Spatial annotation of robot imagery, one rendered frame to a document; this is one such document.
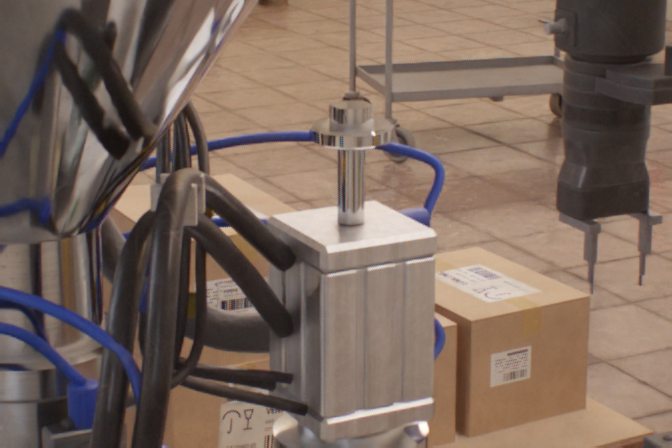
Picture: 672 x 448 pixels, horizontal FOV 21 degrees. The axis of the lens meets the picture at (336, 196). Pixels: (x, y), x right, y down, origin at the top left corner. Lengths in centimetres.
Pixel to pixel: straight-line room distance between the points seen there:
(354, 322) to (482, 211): 516
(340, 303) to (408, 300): 3
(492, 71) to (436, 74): 22
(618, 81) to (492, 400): 224
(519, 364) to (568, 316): 15
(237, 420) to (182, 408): 12
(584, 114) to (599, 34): 7
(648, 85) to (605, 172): 11
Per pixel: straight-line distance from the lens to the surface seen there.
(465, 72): 689
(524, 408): 374
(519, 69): 696
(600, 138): 152
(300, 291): 64
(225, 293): 330
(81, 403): 59
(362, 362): 64
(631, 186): 155
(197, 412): 334
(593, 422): 378
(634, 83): 147
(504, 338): 365
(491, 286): 379
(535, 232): 558
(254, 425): 341
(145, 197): 353
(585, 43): 150
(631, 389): 437
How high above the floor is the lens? 159
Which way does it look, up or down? 16 degrees down
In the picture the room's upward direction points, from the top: straight up
